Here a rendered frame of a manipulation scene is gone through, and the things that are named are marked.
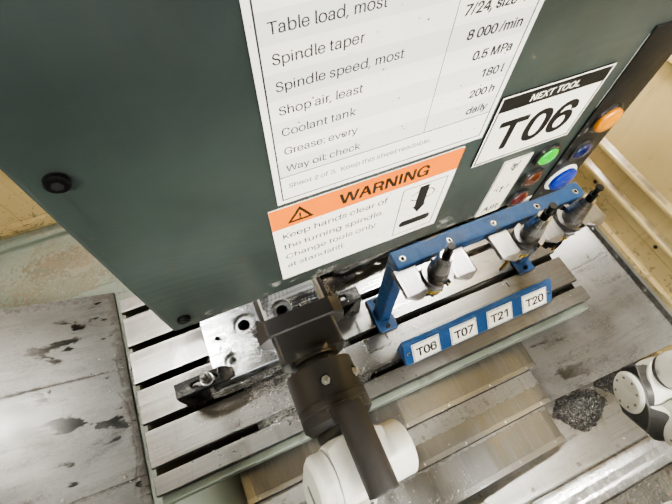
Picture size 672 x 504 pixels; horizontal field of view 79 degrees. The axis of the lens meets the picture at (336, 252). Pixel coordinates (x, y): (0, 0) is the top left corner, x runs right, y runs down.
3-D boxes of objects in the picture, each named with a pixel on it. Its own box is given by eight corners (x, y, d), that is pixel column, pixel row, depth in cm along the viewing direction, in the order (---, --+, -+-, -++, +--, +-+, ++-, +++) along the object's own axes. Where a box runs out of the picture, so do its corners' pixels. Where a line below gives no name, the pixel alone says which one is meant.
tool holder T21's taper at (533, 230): (534, 223, 86) (549, 204, 80) (544, 240, 83) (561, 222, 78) (515, 227, 85) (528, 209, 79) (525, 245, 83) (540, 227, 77)
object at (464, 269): (479, 275, 81) (481, 273, 81) (457, 284, 80) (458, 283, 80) (461, 247, 84) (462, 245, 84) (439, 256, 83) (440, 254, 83)
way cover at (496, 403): (563, 436, 121) (594, 431, 107) (279, 591, 103) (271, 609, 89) (505, 345, 134) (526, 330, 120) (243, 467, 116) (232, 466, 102)
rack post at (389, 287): (398, 327, 108) (421, 280, 82) (380, 335, 107) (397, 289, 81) (381, 295, 112) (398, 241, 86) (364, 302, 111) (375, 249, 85)
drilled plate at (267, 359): (334, 341, 102) (335, 335, 97) (222, 388, 96) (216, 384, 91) (301, 265, 112) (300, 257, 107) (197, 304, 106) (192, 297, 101)
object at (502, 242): (525, 256, 84) (526, 254, 83) (503, 265, 82) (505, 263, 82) (505, 229, 87) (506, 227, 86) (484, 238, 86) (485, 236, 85)
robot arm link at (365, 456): (364, 390, 56) (403, 476, 51) (292, 420, 52) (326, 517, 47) (391, 364, 47) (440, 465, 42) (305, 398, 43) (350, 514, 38)
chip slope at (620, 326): (629, 359, 133) (691, 335, 110) (445, 453, 119) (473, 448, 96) (479, 165, 172) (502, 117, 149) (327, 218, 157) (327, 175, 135)
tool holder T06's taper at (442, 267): (439, 257, 81) (448, 240, 75) (453, 274, 79) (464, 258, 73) (421, 268, 80) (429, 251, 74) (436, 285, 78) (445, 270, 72)
